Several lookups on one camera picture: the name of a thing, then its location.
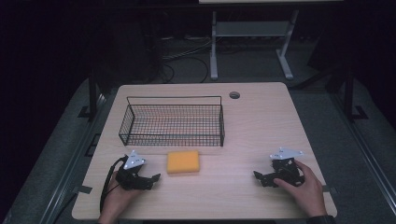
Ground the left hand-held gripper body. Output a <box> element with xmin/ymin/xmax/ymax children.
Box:
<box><xmin>116</xmin><ymin>149</ymin><xmax>150</xmax><ymax>191</ymax></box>

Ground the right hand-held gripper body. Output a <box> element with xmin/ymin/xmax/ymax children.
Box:
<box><xmin>269</xmin><ymin>147</ymin><xmax>306</xmax><ymax>188</ymax></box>

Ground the yellow sponge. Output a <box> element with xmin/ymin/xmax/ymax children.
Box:
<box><xmin>166</xmin><ymin>150</ymin><xmax>201</xmax><ymax>175</ymax></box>

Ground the black wire basket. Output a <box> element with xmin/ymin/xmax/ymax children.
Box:
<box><xmin>118</xmin><ymin>95</ymin><xmax>226</xmax><ymax>147</ymax></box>

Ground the person's right hand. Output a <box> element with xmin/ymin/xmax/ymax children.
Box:
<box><xmin>273</xmin><ymin>160</ymin><xmax>328</xmax><ymax>219</ymax></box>

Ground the person's left hand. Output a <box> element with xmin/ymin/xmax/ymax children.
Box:
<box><xmin>98</xmin><ymin>172</ymin><xmax>144</xmax><ymax>222</ymax></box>

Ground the grey tape strip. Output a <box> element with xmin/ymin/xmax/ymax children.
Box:
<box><xmin>74</xmin><ymin>185</ymin><xmax>93</xmax><ymax>195</ymax></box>
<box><xmin>321</xmin><ymin>185</ymin><xmax>339</xmax><ymax>195</ymax></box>

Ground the white metal stand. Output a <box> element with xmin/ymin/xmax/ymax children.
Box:
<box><xmin>209</xmin><ymin>8</ymin><xmax>301</xmax><ymax>81</ymax></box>

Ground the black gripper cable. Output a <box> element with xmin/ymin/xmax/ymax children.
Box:
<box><xmin>99</xmin><ymin>155</ymin><xmax>129</xmax><ymax>214</ymax></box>

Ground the metal floor rail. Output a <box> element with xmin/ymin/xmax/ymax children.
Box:
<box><xmin>38</xmin><ymin>92</ymin><xmax>108</xmax><ymax>224</ymax></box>
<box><xmin>329</xmin><ymin>91</ymin><xmax>396</xmax><ymax>217</ymax></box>

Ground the black stand post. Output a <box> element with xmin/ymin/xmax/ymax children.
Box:
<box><xmin>342</xmin><ymin>69</ymin><xmax>369</xmax><ymax>123</ymax></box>
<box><xmin>78</xmin><ymin>69</ymin><xmax>99</xmax><ymax>120</ymax></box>

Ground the black floor cable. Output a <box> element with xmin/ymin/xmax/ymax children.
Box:
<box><xmin>160</xmin><ymin>55</ymin><xmax>210</xmax><ymax>84</ymax></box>

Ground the light floor cable bundle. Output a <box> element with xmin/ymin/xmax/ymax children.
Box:
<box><xmin>161</xmin><ymin>35</ymin><xmax>217</xmax><ymax>62</ymax></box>

